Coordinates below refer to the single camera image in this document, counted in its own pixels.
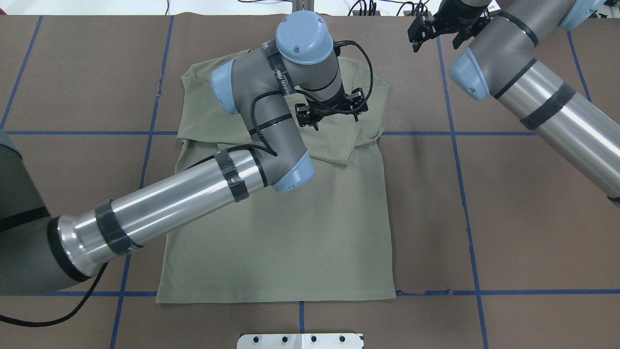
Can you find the aluminium frame post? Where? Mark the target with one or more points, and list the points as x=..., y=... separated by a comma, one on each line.
x=302, y=5

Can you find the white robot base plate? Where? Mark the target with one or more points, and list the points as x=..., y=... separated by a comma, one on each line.
x=302, y=341

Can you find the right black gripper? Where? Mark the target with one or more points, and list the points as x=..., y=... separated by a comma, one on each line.
x=454, y=21

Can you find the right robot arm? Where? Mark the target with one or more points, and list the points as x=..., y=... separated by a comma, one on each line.
x=499, y=62

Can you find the olive green long-sleeve shirt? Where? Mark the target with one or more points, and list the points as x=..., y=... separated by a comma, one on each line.
x=328, y=240

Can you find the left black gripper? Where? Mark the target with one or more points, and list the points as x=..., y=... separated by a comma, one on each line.
x=303, y=113

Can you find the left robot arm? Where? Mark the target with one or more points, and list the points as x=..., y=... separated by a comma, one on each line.
x=289, y=82

